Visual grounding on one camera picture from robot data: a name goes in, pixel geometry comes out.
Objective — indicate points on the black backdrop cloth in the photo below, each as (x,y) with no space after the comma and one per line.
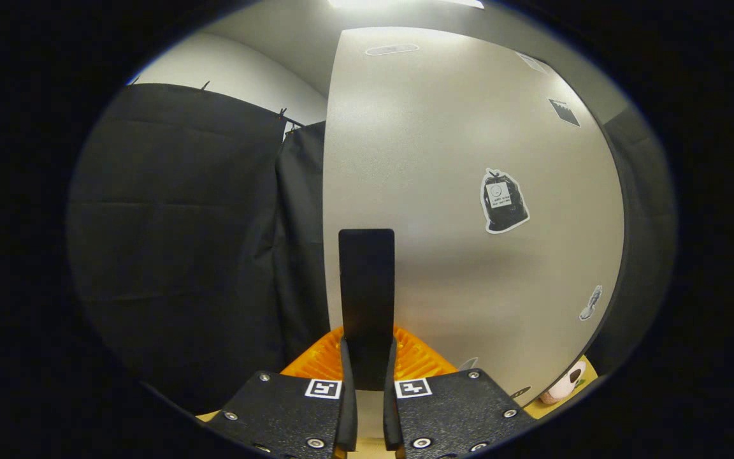
(176,242)

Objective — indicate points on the pink plush slipper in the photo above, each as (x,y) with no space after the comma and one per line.
(561,386)

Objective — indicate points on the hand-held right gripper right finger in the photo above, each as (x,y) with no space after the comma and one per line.
(392,414)

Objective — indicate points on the ceiling light panel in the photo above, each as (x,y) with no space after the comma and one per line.
(405,3)

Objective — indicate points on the white cabinet door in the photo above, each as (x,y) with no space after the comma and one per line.
(437,159)

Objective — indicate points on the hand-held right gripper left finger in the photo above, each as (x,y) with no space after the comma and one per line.
(346,408)

